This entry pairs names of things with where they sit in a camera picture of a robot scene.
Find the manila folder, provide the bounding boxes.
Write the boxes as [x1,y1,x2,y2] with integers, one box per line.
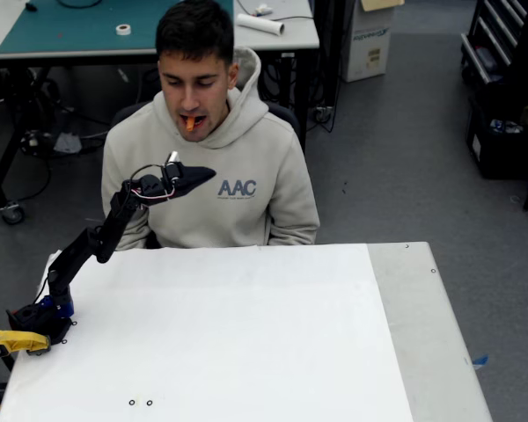
[360,0,405,12]

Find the green cutting mat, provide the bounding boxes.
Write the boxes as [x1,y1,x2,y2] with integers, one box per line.
[0,0,235,55]

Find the black tool drawer cabinet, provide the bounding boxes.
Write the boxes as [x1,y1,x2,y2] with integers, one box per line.
[460,0,528,84]

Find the white debris on floor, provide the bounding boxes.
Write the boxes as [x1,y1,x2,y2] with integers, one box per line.
[52,131,83,154]

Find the white cardboard box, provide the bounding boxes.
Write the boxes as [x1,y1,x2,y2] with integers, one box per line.
[341,0,397,84]

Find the man in beige hoodie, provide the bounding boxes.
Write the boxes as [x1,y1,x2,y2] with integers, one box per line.
[100,0,320,251]

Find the rolled white paper tube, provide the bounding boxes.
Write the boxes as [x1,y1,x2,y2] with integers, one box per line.
[235,12,286,36]

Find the small white camera module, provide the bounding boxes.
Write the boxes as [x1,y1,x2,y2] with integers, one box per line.
[162,151,182,181]

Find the large white paper sheet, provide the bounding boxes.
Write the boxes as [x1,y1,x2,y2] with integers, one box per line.
[0,243,414,422]

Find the grey workbench with black legs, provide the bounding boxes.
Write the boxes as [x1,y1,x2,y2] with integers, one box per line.
[0,0,335,226]

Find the black storage crate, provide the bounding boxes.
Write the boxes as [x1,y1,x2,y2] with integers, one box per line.
[465,96,528,180]

